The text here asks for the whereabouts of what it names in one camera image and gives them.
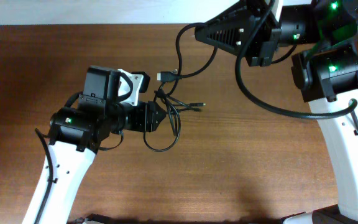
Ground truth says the black micro USB cable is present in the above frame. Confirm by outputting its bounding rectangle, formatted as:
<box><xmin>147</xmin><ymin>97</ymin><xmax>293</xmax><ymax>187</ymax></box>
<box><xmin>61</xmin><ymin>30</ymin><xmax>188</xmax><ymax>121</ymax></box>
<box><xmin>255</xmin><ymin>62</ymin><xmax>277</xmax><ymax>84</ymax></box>
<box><xmin>154</xmin><ymin>89</ymin><xmax>206</xmax><ymax>113</ymax></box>

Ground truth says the thick black USB cable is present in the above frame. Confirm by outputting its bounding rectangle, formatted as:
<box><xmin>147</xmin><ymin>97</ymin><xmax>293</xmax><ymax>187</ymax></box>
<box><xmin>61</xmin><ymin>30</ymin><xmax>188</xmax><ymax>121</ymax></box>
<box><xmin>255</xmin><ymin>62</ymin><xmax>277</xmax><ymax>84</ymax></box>
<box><xmin>157</xmin><ymin>22</ymin><xmax>219</xmax><ymax>97</ymax></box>

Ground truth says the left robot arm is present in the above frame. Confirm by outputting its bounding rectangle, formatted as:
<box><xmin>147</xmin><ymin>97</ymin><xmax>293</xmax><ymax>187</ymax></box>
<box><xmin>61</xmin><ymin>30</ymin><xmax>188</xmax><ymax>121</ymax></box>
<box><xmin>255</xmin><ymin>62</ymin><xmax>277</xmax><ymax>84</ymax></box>
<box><xmin>23</xmin><ymin>66</ymin><xmax>166</xmax><ymax>223</ymax></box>

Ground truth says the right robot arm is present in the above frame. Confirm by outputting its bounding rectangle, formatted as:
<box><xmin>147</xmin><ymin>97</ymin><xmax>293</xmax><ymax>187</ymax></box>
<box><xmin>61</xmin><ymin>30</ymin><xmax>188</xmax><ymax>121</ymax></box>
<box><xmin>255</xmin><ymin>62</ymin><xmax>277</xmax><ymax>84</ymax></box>
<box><xmin>195</xmin><ymin>0</ymin><xmax>358</xmax><ymax>223</ymax></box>

